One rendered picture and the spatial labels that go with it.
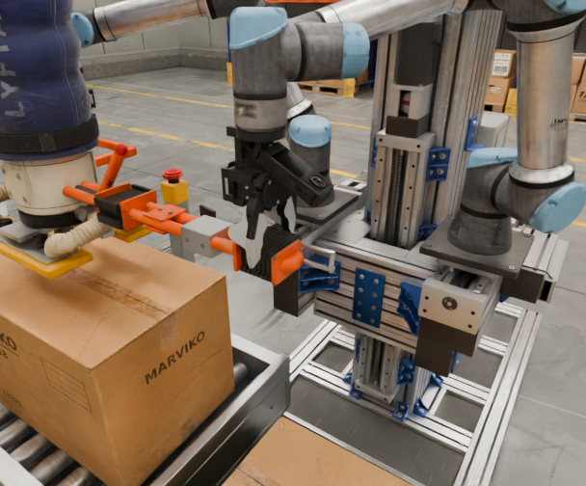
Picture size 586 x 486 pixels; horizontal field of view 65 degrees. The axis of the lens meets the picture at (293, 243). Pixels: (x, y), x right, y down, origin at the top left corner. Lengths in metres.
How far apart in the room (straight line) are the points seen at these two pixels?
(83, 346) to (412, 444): 1.17
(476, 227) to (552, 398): 1.42
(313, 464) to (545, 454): 1.16
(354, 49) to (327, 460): 0.97
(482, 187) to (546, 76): 0.29
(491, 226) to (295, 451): 0.74
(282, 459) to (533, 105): 0.97
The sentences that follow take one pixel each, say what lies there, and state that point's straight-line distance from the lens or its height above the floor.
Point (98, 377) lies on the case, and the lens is 1.01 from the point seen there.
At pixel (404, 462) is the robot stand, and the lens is 1.74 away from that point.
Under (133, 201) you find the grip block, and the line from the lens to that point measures 0.93.
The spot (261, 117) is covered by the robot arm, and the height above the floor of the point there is 1.43.
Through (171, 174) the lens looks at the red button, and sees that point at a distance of 1.65.
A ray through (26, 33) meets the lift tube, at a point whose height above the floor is 1.51.
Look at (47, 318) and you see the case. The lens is 1.16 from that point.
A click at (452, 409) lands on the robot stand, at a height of 0.21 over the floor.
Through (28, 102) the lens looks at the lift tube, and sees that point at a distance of 1.04.
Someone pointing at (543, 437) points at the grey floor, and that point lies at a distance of 2.27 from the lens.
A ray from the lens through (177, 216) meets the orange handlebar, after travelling 0.89.
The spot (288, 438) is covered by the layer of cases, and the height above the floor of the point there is 0.54.
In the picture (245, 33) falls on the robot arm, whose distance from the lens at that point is 0.64.
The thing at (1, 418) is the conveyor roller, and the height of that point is 0.54.
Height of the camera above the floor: 1.57
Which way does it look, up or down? 28 degrees down
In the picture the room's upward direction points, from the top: straight up
